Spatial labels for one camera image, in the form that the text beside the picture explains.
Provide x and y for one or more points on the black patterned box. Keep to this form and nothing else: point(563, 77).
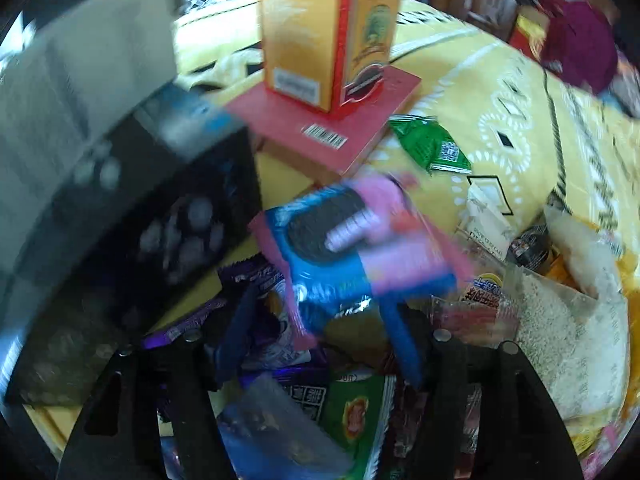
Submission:
point(148, 210)

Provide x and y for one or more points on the blue pink oreo packet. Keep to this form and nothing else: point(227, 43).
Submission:
point(356, 240)

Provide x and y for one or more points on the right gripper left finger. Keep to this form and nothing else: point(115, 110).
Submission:
point(117, 435)

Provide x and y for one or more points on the maroon garment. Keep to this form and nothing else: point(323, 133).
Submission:
point(579, 46)

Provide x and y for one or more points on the flat red box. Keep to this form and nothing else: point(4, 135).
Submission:
point(324, 147)

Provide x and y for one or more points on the white carton box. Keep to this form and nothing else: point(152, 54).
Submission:
point(79, 77)

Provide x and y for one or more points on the orange tea box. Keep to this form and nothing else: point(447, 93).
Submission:
point(327, 53)

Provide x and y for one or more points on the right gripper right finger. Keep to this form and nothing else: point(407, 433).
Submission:
point(521, 434)

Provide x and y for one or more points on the purple snack packet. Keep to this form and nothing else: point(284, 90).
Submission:
point(245, 326)

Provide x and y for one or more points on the red gift box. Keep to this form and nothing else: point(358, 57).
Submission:
point(529, 32)

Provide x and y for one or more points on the green snack packet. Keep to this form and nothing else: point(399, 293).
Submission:
point(429, 144)

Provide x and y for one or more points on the yellow patterned bedsheet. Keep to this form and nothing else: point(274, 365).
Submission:
point(525, 132)

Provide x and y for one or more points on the white rice snack bag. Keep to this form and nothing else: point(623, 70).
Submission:
point(577, 339)

